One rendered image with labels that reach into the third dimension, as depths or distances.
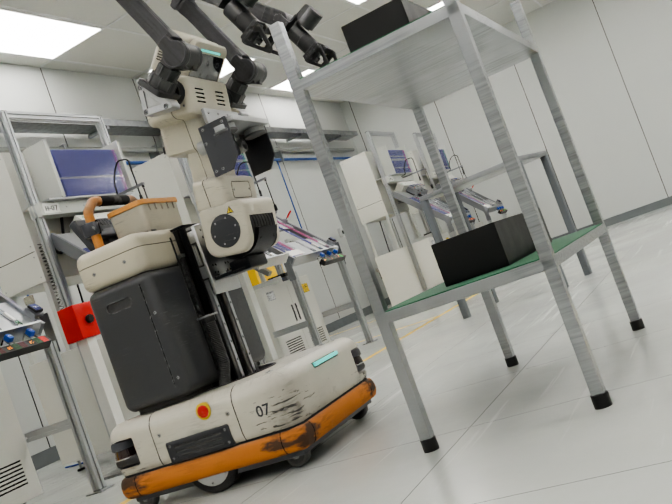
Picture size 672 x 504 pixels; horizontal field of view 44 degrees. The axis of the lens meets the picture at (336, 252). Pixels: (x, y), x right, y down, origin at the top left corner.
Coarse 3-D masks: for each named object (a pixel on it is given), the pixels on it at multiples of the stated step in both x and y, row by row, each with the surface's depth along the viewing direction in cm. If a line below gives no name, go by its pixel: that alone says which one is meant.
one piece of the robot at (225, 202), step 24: (192, 96) 257; (216, 96) 272; (168, 120) 259; (192, 120) 261; (168, 144) 265; (192, 144) 262; (192, 168) 264; (216, 192) 257; (240, 192) 265; (216, 216) 258; (240, 216) 255; (216, 240) 258; (240, 240) 255
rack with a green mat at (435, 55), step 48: (288, 48) 203; (384, 48) 193; (432, 48) 208; (480, 48) 228; (528, 48) 251; (336, 96) 222; (384, 96) 245; (432, 96) 272; (480, 96) 185; (432, 144) 281; (336, 192) 202; (528, 192) 183; (576, 240) 213; (432, 288) 233; (480, 288) 189; (624, 288) 260; (384, 336) 201; (576, 336) 182; (432, 432) 200
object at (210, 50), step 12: (180, 36) 258; (192, 36) 263; (156, 48) 262; (204, 48) 262; (216, 48) 268; (156, 60) 261; (204, 60) 264; (216, 60) 271; (192, 72) 261; (204, 72) 267; (216, 72) 274
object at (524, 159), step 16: (528, 160) 500; (544, 160) 511; (480, 176) 492; (432, 192) 512; (560, 192) 509; (464, 208) 551; (560, 208) 510; (432, 224) 516; (592, 272) 509; (464, 304) 513
